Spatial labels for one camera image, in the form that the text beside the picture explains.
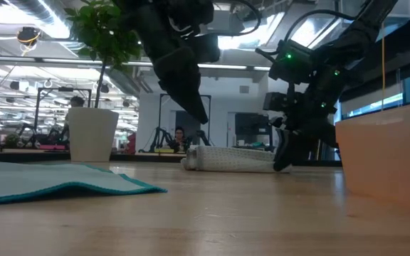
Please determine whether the white plant pot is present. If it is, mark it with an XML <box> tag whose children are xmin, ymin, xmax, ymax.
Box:
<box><xmin>67</xmin><ymin>106</ymin><xmax>120</xmax><ymax>164</ymax></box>

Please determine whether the black background rig frame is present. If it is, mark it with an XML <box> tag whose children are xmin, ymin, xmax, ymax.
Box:
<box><xmin>157</xmin><ymin>92</ymin><xmax>213</xmax><ymax>152</ymax></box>
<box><xmin>35</xmin><ymin>86</ymin><xmax>93</xmax><ymax>143</ymax></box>

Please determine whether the black aluminium table frame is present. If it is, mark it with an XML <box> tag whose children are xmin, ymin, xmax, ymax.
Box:
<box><xmin>0</xmin><ymin>149</ymin><xmax>343</xmax><ymax>168</ymax></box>

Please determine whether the grey waffle weave towel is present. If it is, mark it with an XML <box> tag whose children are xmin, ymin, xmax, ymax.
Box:
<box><xmin>180</xmin><ymin>144</ymin><xmax>293</xmax><ymax>174</ymax></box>

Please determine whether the green leafy plant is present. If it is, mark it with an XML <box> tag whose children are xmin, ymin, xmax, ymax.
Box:
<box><xmin>63</xmin><ymin>0</ymin><xmax>145</xmax><ymax>110</ymax></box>

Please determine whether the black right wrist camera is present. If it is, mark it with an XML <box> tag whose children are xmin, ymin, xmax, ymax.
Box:
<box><xmin>263</xmin><ymin>91</ymin><xmax>288</xmax><ymax>112</ymax></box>

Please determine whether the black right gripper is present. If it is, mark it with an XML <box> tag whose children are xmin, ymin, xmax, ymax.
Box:
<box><xmin>273</xmin><ymin>80</ymin><xmax>339</xmax><ymax>174</ymax></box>

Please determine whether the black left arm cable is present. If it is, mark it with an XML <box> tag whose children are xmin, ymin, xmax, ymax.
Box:
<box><xmin>208</xmin><ymin>0</ymin><xmax>263</xmax><ymax>38</ymax></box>

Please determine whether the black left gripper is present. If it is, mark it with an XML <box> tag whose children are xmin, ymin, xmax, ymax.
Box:
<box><xmin>152</xmin><ymin>45</ymin><xmax>210</xmax><ymax>125</ymax></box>

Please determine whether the round black ceiling fixture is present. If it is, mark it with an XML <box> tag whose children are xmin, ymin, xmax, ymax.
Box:
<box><xmin>15</xmin><ymin>26</ymin><xmax>43</xmax><ymax>46</ymax></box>

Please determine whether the small background plant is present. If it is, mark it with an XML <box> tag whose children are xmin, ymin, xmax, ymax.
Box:
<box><xmin>4</xmin><ymin>132</ymin><xmax>21</xmax><ymax>149</ymax></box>

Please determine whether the person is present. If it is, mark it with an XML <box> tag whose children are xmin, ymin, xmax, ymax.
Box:
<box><xmin>170</xmin><ymin>125</ymin><xmax>189</xmax><ymax>153</ymax></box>
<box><xmin>69</xmin><ymin>95</ymin><xmax>86</xmax><ymax>109</ymax></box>

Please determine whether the translucent orange plastic basket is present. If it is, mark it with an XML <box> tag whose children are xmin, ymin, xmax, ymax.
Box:
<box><xmin>334</xmin><ymin>99</ymin><xmax>410</xmax><ymax>214</ymax></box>

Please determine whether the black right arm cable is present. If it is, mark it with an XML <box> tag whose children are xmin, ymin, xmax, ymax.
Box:
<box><xmin>283</xmin><ymin>9</ymin><xmax>357</xmax><ymax>43</ymax></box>

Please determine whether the black equipment cart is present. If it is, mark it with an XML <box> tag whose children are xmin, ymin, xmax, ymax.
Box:
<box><xmin>227</xmin><ymin>112</ymin><xmax>275</xmax><ymax>152</ymax></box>

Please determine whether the teal microfiber towel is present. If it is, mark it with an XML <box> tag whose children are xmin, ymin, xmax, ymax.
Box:
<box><xmin>0</xmin><ymin>159</ymin><xmax>169</xmax><ymax>207</ymax></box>

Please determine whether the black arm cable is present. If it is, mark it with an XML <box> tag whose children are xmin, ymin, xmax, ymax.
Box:
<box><xmin>283</xmin><ymin>9</ymin><xmax>357</xmax><ymax>43</ymax></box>
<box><xmin>208</xmin><ymin>0</ymin><xmax>263</xmax><ymax>38</ymax></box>

